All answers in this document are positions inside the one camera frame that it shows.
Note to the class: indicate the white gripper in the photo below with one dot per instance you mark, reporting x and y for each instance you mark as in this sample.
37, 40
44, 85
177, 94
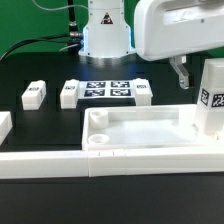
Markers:
174, 28

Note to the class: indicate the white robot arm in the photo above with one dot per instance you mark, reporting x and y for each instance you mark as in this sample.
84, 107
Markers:
107, 36

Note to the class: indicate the fiducial marker sheet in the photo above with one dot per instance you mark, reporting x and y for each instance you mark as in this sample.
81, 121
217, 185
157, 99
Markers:
105, 89

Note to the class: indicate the white L-shaped guide fence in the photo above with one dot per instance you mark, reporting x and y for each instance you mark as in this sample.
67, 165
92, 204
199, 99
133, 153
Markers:
47, 164

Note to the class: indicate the white block at left edge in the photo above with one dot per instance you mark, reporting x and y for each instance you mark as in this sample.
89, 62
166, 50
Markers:
5, 125

